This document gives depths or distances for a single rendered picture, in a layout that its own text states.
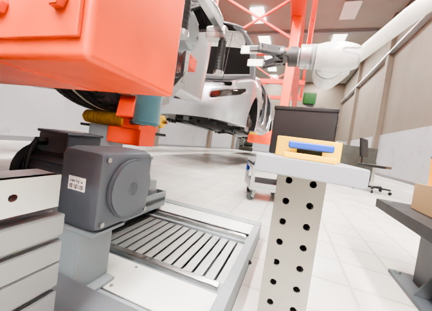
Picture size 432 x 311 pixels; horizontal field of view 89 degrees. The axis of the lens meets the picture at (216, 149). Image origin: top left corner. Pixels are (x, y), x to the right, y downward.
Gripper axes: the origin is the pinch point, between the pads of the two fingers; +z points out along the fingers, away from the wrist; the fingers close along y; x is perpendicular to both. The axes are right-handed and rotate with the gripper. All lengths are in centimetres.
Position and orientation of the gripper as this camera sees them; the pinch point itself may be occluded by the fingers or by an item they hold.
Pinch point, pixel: (247, 56)
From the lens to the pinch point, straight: 101.3
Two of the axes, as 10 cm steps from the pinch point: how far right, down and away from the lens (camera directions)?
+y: 3.3, 0.1, 9.4
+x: 1.4, -9.9, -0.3
